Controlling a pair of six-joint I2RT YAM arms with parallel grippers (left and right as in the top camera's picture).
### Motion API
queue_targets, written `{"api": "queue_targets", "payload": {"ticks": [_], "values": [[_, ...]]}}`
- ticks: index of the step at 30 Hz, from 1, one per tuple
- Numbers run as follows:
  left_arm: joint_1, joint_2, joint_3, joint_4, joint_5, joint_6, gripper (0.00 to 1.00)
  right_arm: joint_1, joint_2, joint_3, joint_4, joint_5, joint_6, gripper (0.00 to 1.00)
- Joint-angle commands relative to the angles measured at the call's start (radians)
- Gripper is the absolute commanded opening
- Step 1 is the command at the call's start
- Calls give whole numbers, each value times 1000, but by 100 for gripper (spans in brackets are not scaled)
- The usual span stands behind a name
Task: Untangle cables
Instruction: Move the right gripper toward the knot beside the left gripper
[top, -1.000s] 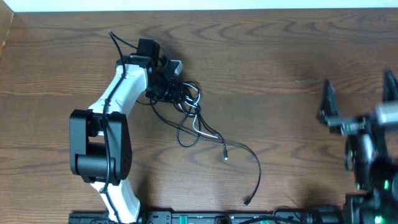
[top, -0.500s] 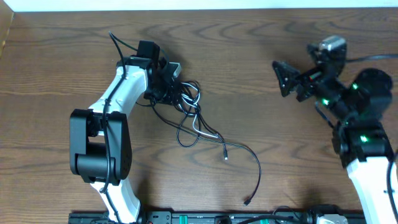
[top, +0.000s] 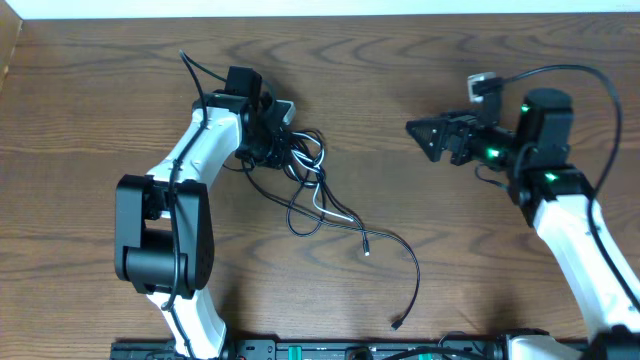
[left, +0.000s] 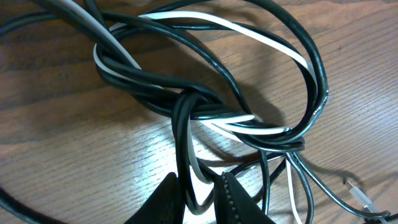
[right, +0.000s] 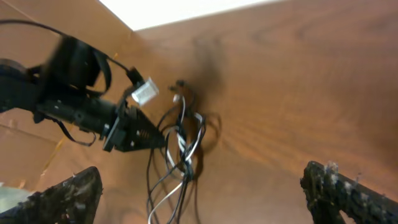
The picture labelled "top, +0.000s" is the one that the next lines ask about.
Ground black white braided cable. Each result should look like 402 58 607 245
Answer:
239 149 421 331

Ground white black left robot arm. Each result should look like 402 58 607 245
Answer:
114 66 296 359

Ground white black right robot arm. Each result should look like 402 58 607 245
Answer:
406 88 639 359

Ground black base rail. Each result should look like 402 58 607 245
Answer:
109 337 591 360

